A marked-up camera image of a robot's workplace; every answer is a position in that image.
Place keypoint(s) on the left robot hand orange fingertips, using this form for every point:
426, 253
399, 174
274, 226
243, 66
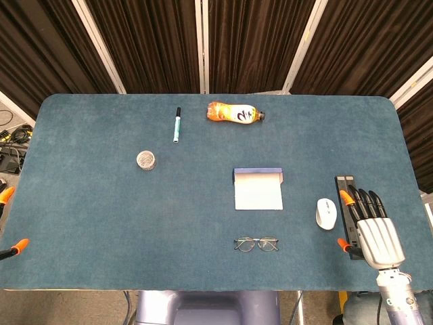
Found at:
6, 195

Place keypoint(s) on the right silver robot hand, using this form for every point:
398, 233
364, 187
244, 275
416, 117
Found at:
380, 240

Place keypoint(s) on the white box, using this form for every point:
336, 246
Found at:
258, 194

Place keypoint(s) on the black-rimmed eyeglasses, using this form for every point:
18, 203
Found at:
241, 244

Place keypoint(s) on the black floor pedal box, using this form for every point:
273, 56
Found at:
10, 159

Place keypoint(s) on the white computer mouse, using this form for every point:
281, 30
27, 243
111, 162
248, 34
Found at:
325, 215

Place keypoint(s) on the black power strip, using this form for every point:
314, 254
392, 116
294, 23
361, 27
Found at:
342, 184

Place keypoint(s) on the teal grey bag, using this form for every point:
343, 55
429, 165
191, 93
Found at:
360, 309

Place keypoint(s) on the blue felt table mat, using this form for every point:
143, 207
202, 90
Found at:
101, 220

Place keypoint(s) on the grey table leg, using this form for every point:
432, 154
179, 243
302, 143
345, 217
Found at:
299, 306

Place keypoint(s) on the brown curtain screen panel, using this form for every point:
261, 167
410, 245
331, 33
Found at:
40, 50
149, 44
365, 44
253, 44
419, 135

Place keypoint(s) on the round metal mesh tin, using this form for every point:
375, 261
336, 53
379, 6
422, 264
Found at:
146, 159

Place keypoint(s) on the teal marker black cap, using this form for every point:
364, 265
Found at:
177, 127

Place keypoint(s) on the purple robot torso base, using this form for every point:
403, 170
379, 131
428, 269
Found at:
206, 309

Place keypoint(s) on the orange drink bottle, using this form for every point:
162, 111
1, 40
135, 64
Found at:
230, 113

